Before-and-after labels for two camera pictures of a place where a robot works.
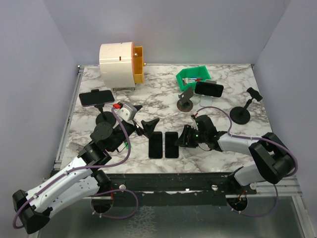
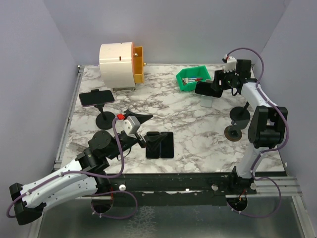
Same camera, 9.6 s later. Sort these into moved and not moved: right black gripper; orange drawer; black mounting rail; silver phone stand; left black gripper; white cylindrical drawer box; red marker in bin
Moved: left black gripper; right black gripper
Not moved: white cylindrical drawer box; red marker in bin; black mounting rail; orange drawer; silver phone stand
